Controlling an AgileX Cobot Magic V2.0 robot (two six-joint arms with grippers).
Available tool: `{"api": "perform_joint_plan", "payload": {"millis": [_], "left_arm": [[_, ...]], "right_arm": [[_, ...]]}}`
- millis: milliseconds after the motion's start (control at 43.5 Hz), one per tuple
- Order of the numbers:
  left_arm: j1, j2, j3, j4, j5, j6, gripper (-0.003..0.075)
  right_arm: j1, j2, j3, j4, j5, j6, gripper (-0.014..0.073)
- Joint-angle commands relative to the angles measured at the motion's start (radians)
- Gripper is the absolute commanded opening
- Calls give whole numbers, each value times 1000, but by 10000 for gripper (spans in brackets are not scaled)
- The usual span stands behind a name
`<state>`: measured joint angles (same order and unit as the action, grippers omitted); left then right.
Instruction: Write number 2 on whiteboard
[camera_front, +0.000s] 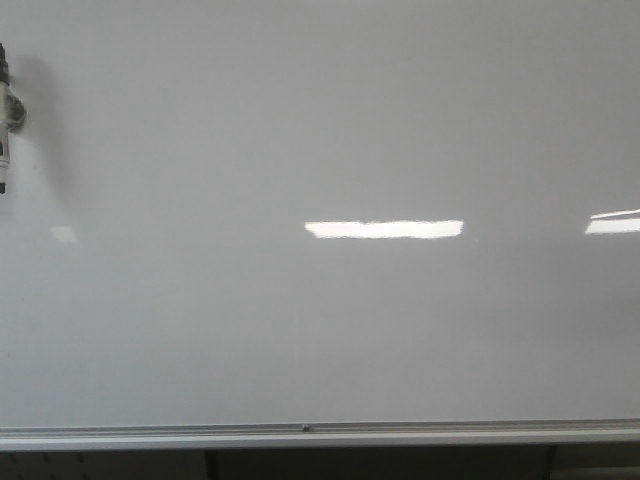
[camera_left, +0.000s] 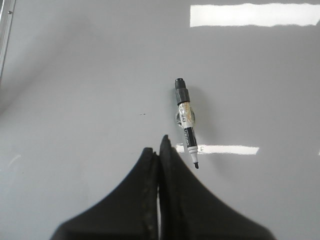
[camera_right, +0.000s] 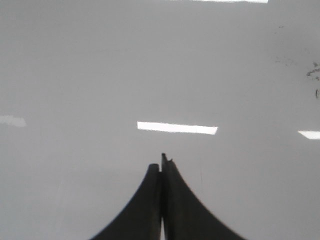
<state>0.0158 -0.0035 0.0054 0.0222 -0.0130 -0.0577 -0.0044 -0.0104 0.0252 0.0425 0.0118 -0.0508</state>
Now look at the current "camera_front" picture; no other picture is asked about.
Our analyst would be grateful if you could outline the aluminium whiteboard marker tray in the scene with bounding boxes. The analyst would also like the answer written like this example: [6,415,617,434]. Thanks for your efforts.
[1,419,639,452]

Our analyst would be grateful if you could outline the white taped whiteboard marker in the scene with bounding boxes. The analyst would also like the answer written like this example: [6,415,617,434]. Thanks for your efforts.
[0,45,26,195]

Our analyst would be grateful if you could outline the large white whiteboard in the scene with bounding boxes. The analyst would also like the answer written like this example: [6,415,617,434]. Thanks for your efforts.
[1,1,639,428]

